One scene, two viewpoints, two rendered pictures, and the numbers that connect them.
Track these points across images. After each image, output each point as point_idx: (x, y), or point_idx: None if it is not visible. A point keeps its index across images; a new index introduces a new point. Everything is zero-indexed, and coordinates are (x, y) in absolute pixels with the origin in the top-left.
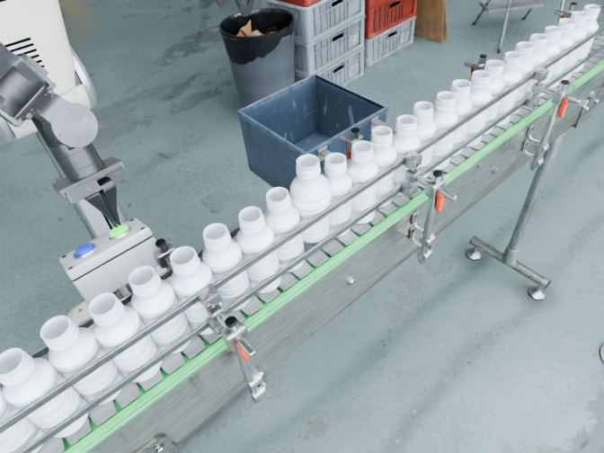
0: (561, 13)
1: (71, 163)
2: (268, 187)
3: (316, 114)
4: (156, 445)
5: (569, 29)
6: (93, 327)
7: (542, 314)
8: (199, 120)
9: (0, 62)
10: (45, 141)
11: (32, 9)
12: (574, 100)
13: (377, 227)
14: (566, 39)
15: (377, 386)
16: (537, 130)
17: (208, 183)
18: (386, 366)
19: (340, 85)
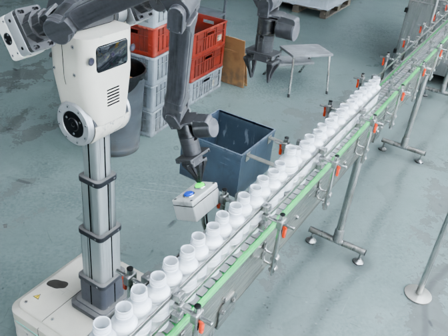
0: (357, 78)
1: (194, 147)
2: (135, 203)
3: (216, 136)
4: (233, 296)
5: (369, 89)
6: (45, 312)
7: (365, 274)
8: (48, 150)
9: (187, 100)
10: (183, 137)
11: (124, 71)
12: (381, 123)
13: (308, 186)
14: (369, 94)
15: (270, 335)
16: (360, 141)
17: (79, 203)
18: (273, 321)
19: (239, 117)
